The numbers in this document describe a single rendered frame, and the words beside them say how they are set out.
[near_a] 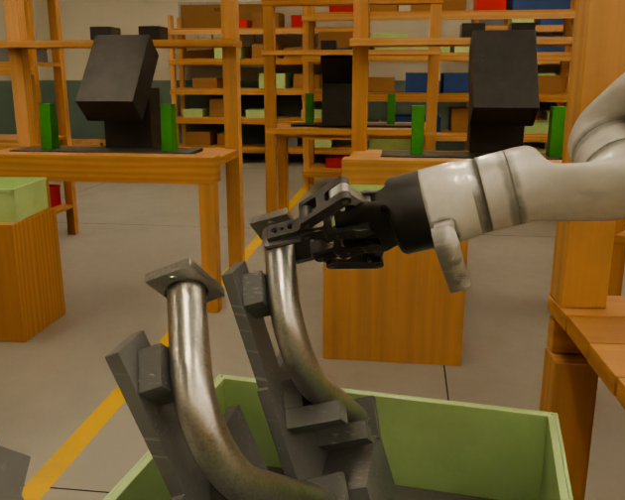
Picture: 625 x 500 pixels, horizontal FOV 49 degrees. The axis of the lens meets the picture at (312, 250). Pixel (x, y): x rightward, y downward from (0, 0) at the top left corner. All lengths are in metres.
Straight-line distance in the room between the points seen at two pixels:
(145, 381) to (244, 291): 0.18
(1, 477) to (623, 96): 0.54
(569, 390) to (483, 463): 0.70
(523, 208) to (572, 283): 0.84
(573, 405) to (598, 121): 0.98
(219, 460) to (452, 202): 0.29
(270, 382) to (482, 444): 0.30
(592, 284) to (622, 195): 0.86
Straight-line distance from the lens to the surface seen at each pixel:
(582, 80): 1.40
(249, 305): 0.64
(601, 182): 0.62
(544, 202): 0.63
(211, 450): 0.50
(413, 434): 0.86
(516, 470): 0.87
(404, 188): 0.63
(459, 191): 0.62
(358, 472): 0.77
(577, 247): 1.44
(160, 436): 0.52
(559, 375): 1.52
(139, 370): 0.52
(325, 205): 0.61
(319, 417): 0.69
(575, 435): 1.59
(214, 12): 11.50
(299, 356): 0.64
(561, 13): 8.12
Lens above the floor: 1.33
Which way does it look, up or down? 14 degrees down
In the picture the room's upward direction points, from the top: straight up
